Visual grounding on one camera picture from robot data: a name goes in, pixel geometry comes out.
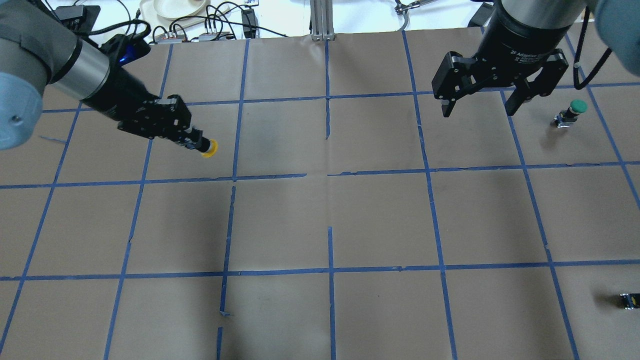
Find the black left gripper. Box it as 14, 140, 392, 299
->
118, 95, 192, 141

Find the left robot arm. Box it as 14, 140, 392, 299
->
0, 0, 210, 152

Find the white plate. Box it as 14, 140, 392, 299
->
151, 0, 209, 20

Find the aluminium frame post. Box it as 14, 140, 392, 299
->
309, 0, 336, 42

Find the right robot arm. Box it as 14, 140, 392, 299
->
431, 0, 640, 117

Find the black contact block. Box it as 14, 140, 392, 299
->
618, 292, 640, 310

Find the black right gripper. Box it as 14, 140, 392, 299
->
431, 43, 569, 118

